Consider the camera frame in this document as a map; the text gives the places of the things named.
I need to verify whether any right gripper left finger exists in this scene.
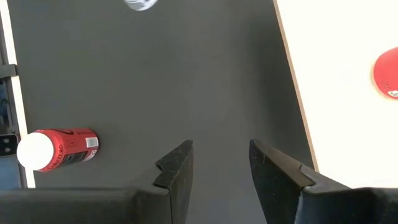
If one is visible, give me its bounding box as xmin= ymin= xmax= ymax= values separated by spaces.
xmin=0 ymin=139 xmax=194 ymax=224

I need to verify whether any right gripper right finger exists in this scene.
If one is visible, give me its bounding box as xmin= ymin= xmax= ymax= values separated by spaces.
xmin=249 ymin=139 xmax=398 ymax=224

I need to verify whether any red Coke Zero can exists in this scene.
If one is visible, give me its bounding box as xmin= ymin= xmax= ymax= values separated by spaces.
xmin=373 ymin=46 xmax=398 ymax=100
xmin=16 ymin=128 xmax=100 ymax=172

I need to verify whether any white Celsius can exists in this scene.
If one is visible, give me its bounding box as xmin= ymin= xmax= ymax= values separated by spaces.
xmin=123 ymin=0 xmax=159 ymax=12

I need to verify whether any black table mat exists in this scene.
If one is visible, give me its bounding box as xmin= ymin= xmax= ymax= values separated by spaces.
xmin=6 ymin=0 xmax=320 ymax=224

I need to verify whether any wooden shelf with black frame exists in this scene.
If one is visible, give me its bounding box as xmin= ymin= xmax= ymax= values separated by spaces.
xmin=272 ymin=0 xmax=398 ymax=189

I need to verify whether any black aluminium table frame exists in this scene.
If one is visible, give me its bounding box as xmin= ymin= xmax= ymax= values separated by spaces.
xmin=0 ymin=0 xmax=19 ymax=187

